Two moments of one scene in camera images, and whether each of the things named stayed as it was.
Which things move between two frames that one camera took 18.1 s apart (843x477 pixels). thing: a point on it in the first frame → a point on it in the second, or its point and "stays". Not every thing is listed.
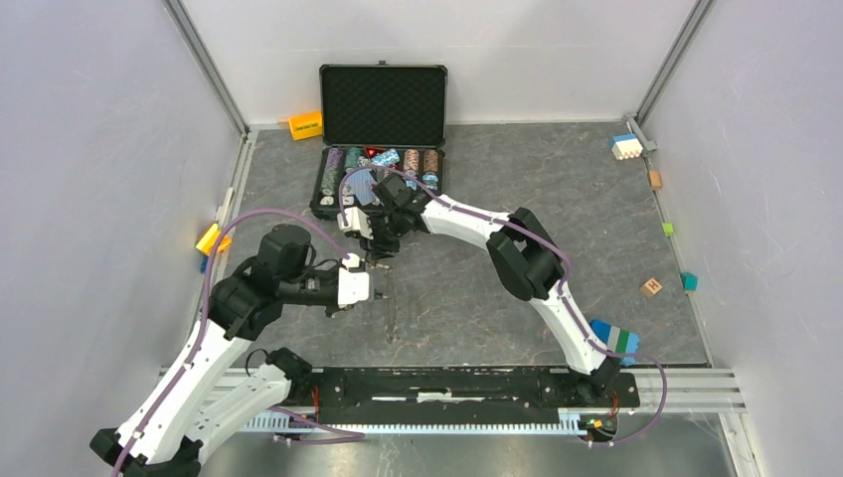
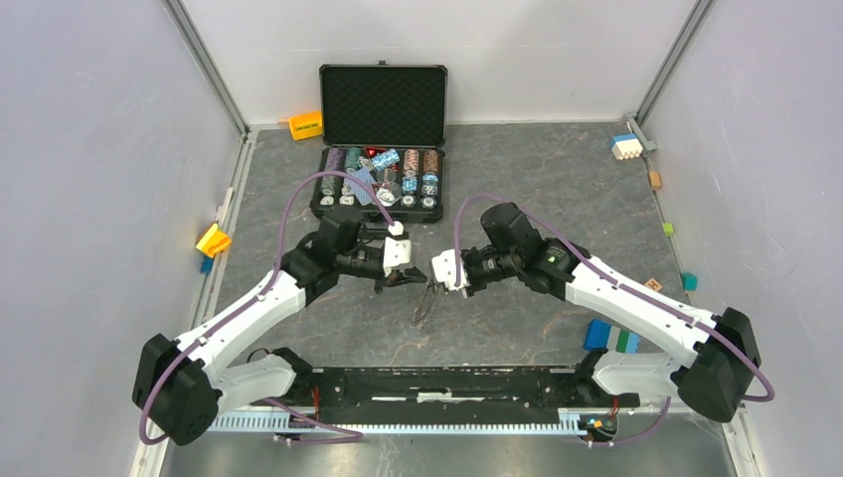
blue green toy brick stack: [617, 340] stays
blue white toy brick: [625, 146] stays
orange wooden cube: [655, 180] stays
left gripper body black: [313, 288] → [387, 281]
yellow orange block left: [209, 238] stays
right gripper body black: [387, 233] → [485, 269]
